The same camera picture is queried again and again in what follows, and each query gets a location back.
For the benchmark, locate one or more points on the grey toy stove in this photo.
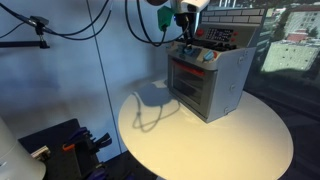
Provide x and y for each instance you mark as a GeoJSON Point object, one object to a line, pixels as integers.
{"type": "Point", "coordinates": [226, 80]}

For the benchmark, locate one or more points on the black camera on stand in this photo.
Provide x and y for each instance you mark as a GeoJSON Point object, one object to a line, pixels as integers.
{"type": "Point", "coordinates": [41, 20]}

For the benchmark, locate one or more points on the silver metal connector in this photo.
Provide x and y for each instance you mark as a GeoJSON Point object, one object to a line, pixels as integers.
{"type": "Point", "coordinates": [40, 153]}

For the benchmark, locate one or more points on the white rounded robot base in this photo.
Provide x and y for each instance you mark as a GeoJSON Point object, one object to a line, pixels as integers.
{"type": "Point", "coordinates": [16, 156]}

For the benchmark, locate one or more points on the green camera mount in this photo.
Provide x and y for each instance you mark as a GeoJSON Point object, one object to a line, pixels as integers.
{"type": "Point", "coordinates": [165, 17]}

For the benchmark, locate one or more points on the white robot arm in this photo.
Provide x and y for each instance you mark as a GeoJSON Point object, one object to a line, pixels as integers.
{"type": "Point", "coordinates": [193, 4]}

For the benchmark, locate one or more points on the black tool holder block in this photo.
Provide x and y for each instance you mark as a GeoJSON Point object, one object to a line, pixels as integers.
{"type": "Point", "coordinates": [60, 160]}

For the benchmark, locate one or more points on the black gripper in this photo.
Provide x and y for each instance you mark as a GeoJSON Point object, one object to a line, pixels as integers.
{"type": "Point", "coordinates": [185, 21]}

